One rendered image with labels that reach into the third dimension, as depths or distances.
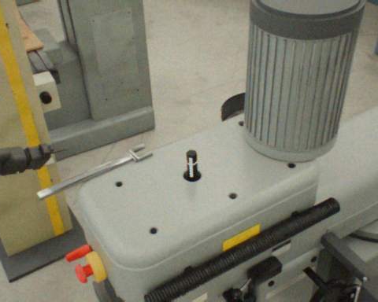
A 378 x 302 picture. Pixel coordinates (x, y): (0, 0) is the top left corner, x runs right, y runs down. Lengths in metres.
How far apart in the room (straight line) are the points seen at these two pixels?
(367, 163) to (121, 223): 0.63
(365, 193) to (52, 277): 2.38
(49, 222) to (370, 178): 2.45
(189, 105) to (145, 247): 3.63
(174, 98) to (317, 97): 3.66
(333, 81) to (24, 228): 2.64
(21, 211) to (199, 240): 2.39
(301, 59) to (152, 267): 0.45
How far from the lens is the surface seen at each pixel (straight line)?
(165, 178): 1.04
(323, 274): 1.55
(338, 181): 1.26
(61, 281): 3.32
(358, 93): 4.80
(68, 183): 1.05
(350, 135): 1.39
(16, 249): 3.48
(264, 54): 0.97
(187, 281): 0.98
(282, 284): 1.31
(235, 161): 1.07
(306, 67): 0.95
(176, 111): 4.45
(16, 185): 3.14
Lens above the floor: 2.60
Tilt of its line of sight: 40 degrees down
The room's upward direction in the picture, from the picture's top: 2 degrees counter-clockwise
